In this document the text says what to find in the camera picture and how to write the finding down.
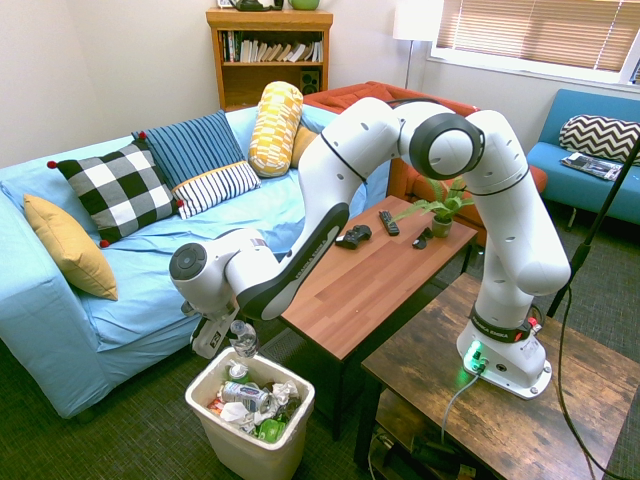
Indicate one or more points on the green fern plant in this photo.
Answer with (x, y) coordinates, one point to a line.
(452, 202)

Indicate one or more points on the wooden bookshelf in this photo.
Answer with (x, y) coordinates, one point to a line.
(270, 80)

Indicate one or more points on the black white checkered pillow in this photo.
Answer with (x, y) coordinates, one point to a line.
(120, 192)

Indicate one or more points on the black game controller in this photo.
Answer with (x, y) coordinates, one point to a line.
(356, 235)

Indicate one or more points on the crushed blue white can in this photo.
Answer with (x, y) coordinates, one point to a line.
(245, 395)

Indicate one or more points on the orange armchair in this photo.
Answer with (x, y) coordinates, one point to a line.
(370, 92)

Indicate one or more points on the small black speaker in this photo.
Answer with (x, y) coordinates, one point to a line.
(310, 82)

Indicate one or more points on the green wrapper trash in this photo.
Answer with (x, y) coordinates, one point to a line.
(270, 430)

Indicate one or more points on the blue striped pillow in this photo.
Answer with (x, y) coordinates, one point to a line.
(195, 145)

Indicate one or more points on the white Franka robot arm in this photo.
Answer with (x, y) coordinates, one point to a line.
(520, 225)

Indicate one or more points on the white floor lamp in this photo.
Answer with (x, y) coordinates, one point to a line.
(417, 20)

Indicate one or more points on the clear plastic water bottle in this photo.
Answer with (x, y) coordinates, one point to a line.
(246, 344)

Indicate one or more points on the black TV remote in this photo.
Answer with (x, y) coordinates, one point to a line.
(389, 222)

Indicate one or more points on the green drink can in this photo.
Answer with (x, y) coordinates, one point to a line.
(239, 372)

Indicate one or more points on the dark rustic wood table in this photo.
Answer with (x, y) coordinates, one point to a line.
(500, 430)

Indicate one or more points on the black white chevron pillow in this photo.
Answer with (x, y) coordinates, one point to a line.
(595, 132)

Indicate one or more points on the crumpled white paper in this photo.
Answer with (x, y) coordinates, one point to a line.
(235, 412)

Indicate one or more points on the yellow white patterned pillow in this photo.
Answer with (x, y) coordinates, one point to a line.
(275, 130)

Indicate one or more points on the black sunglasses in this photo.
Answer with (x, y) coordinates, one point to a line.
(420, 242)

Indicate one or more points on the row of paperback books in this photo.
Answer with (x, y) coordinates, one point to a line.
(270, 51)

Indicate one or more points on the green bowl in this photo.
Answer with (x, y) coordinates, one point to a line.
(305, 4)

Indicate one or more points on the white plastic trash bin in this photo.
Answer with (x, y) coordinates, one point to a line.
(235, 450)

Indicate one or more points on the grey plant pot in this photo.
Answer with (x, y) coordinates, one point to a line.
(442, 227)

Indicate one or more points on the reddish wood coffee table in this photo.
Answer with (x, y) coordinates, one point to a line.
(380, 280)

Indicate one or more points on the blue couch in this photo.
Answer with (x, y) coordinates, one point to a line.
(575, 165)

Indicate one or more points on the mustard yellow pillow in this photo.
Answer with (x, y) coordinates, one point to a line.
(70, 245)
(302, 145)

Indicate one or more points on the wooden window blinds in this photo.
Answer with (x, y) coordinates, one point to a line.
(525, 30)

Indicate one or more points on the light blue covered sofa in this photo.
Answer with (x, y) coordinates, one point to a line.
(150, 280)

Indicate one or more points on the magazine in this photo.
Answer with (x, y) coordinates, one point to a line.
(590, 166)

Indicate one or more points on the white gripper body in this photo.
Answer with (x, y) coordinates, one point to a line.
(212, 340)

